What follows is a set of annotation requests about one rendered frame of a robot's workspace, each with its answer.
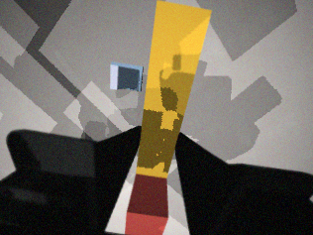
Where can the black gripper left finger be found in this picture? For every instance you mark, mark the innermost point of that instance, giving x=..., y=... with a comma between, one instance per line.
x=103, y=165

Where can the blue wedge on flat base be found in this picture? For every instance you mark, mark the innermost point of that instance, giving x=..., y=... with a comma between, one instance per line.
x=130, y=76

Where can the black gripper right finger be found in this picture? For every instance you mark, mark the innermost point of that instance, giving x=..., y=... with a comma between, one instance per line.
x=211, y=187

